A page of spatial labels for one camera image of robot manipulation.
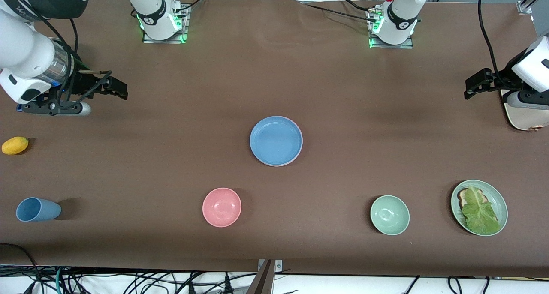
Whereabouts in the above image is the blue plate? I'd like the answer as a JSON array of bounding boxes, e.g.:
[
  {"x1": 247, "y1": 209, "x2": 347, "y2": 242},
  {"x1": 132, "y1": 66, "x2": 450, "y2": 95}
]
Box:
[{"x1": 250, "y1": 116, "x2": 303, "y2": 166}]

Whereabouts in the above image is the blue cup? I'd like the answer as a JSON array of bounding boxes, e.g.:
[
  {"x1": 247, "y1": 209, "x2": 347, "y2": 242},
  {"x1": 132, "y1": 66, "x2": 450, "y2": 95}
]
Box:
[{"x1": 16, "y1": 197, "x2": 62, "y2": 222}]

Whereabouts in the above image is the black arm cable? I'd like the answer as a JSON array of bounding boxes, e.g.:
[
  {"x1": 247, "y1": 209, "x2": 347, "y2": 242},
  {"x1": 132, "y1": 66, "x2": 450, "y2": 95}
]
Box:
[
  {"x1": 478, "y1": 0, "x2": 501, "y2": 79},
  {"x1": 26, "y1": 3, "x2": 86, "y2": 102}
]

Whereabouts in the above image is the pink plate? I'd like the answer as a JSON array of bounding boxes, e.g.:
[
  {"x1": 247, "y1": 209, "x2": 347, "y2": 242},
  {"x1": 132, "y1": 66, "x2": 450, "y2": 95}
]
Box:
[{"x1": 250, "y1": 117, "x2": 304, "y2": 167}]

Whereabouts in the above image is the small green bowl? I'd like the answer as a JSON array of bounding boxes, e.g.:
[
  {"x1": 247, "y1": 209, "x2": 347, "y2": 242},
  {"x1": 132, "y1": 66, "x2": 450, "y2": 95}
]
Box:
[{"x1": 370, "y1": 195, "x2": 410, "y2": 236}]

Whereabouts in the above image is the black base cable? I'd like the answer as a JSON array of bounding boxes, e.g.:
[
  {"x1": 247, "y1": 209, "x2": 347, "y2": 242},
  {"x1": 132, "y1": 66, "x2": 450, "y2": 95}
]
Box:
[
  {"x1": 300, "y1": 2, "x2": 379, "y2": 25},
  {"x1": 174, "y1": 0, "x2": 207, "y2": 17}
]

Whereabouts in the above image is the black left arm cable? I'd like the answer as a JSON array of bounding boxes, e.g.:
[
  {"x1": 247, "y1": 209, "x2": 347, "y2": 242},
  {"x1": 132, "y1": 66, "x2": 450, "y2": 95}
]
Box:
[{"x1": 478, "y1": 0, "x2": 501, "y2": 79}]

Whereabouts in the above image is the beige rounded tray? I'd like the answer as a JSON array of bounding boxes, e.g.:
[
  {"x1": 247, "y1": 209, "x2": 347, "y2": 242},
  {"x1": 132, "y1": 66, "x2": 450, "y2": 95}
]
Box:
[{"x1": 501, "y1": 88, "x2": 549, "y2": 132}]

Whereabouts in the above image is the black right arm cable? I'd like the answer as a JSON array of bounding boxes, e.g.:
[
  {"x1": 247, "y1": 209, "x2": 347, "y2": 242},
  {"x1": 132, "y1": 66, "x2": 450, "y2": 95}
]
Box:
[{"x1": 26, "y1": 3, "x2": 86, "y2": 102}]

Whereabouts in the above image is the yellow lemon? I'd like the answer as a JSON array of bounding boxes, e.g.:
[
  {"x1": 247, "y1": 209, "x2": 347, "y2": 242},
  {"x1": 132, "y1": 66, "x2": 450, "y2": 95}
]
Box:
[{"x1": 1, "y1": 136, "x2": 30, "y2": 156}]

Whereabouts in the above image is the aluminium profile rail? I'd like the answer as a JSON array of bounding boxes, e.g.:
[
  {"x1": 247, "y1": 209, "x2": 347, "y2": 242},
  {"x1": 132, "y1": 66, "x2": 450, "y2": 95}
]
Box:
[{"x1": 517, "y1": 0, "x2": 549, "y2": 15}]

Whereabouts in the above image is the brown table cloth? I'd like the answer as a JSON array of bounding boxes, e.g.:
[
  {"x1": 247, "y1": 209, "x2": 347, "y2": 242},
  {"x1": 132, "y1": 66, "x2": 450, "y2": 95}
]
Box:
[{"x1": 0, "y1": 0, "x2": 549, "y2": 279}]

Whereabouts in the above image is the green lettuce leaf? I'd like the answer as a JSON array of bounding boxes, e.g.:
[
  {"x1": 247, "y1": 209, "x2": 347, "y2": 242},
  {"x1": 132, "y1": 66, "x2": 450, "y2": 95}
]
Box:
[{"x1": 461, "y1": 186, "x2": 501, "y2": 235}]

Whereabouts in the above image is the bread slice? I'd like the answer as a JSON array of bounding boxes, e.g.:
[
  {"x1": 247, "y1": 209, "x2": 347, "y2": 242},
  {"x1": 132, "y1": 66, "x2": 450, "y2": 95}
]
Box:
[{"x1": 457, "y1": 188, "x2": 489, "y2": 211}]

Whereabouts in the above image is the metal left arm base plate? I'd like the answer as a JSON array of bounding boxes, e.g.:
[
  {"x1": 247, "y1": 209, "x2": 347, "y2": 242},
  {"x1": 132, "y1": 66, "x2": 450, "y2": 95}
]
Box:
[{"x1": 368, "y1": 9, "x2": 415, "y2": 50}]

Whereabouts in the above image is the small pink bowl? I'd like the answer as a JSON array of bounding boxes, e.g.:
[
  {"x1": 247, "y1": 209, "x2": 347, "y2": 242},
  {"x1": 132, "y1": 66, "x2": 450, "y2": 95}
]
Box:
[{"x1": 202, "y1": 187, "x2": 242, "y2": 228}]

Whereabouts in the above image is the metal clamp bracket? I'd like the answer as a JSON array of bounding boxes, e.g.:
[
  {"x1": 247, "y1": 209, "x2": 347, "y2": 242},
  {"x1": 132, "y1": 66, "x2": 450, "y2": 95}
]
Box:
[{"x1": 257, "y1": 259, "x2": 283, "y2": 273}]

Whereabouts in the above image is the green plate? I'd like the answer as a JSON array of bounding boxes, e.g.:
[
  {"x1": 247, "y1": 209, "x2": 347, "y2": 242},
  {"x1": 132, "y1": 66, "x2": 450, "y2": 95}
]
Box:
[{"x1": 450, "y1": 180, "x2": 509, "y2": 237}]

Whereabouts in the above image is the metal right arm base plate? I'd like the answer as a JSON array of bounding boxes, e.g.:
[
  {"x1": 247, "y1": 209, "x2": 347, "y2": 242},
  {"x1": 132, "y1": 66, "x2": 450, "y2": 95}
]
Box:
[{"x1": 142, "y1": 5, "x2": 190, "y2": 44}]

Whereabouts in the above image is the dark slanted bar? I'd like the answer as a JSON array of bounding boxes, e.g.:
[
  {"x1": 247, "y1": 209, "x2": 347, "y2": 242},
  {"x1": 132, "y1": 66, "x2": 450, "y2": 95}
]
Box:
[{"x1": 244, "y1": 260, "x2": 275, "y2": 294}]

